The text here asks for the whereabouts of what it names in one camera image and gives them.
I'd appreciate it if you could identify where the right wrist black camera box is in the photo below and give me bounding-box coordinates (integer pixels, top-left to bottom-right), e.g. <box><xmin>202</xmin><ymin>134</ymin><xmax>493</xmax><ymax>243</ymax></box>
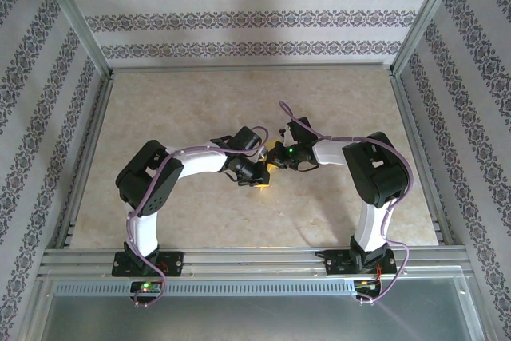
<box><xmin>286</xmin><ymin>117</ymin><xmax>317</xmax><ymax>145</ymax></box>

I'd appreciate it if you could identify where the grey slotted cable duct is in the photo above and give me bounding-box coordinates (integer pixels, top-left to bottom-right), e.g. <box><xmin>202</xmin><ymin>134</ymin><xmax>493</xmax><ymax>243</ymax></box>
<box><xmin>53</xmin><ymin>279</ymin><xmax>357</xmax><ymax>298</ymax></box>

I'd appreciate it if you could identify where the aluminium frame post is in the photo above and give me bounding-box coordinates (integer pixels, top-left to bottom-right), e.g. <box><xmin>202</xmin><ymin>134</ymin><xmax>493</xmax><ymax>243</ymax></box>
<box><xmin>34</xmin><ymin>0</ymin><xmax>113</xmax><ymax>75</ymax></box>
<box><xmin>392</xmin><ymin>0</ymin><xmax>468</xmax><ymax>74</ymax></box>

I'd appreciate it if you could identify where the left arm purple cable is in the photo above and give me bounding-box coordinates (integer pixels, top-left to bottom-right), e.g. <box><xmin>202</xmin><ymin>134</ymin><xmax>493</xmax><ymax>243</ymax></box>
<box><xmin>125</xmin><ymin>125</ymin><xmax>269</xmax><ymax>308</ymax></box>

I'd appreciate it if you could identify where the long aluminium mounting rail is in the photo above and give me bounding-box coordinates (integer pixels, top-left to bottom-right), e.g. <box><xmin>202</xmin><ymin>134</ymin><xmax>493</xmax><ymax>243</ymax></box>
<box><xmin>38</xmin><ymin>247</ymin><xmax>475</xmax><ymax>279</ymax></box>

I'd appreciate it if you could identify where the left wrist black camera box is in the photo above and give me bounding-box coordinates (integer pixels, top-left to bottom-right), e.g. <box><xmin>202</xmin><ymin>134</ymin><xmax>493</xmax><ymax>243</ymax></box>
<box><xmin>230</xmin><ymin>125</ymin><xmax>263</xmax><ymax>155</ymax></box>

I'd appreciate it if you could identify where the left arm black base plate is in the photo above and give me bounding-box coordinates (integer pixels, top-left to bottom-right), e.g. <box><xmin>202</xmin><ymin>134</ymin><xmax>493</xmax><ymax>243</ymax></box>
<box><xmin>111</xmin><ymin>251</ymin><xmax>185</xmax><ymax>278</ymax></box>

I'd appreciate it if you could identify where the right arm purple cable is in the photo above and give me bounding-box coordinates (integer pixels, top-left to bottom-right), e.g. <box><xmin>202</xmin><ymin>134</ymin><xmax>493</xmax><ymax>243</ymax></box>
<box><xmin>278</xmin><ymin>100</ymin><xmax>415</xmax><ymax>305</ymax></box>

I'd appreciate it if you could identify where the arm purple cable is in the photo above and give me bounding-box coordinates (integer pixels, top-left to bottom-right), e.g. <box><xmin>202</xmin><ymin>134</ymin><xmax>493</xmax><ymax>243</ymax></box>
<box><xmin>125</xmin><ymin>125</ymin><xmax>269</xmax><ymax>308</ymax></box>
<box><xmin>278</xmin><ymin>100</ymin><xmax>415</xmax><ymax>305</ymax></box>

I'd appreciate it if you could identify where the aluminium table edge rail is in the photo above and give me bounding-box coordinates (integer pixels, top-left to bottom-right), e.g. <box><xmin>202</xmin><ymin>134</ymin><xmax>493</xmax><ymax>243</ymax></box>
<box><xmin>51</xmin><ymin>72</ymin><xmax>116</xmax><ymax>250</ymax></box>
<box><xmin>108</xmin><ymin>62</ymin><xmax>396</xmax><ymax>75</ymax></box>
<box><xmin>389</xmin><ymin>71</ymin><xmax>456</xmax><ymax>247</ymax></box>

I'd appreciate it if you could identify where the shiny metal sheet panel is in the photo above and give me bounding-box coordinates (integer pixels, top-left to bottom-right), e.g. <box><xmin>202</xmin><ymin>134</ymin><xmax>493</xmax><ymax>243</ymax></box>
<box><xmin>38</xmin><ymin>276</ymin><xmax>490</xmax><ymax>341</ymax></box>

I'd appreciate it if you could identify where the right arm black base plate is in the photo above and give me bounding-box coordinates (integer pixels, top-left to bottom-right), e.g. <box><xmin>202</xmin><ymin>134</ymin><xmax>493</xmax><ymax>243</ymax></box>
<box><xmin>324</xmin><ymin>248</ymin><xmax>398</xmax><ymax>277</ymax></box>

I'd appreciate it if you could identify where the yellow square paper sheet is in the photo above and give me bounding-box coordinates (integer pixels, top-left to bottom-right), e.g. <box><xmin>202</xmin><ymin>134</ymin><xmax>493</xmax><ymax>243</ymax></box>
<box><xmin>255</xmin><ymin>139</ymin><xmax>281</xmax><ymax>192</ymax></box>

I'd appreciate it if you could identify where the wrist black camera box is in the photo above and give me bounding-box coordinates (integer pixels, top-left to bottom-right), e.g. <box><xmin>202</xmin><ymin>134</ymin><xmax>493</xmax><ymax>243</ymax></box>
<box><xmin>230</xmin><ymin>125</ymin><xmax>263</xmax><ymax>155</ymax></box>
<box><xmin>286</xmin><ymin>117</ymin><xmax>317</xmax><ymax>145</ymax></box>

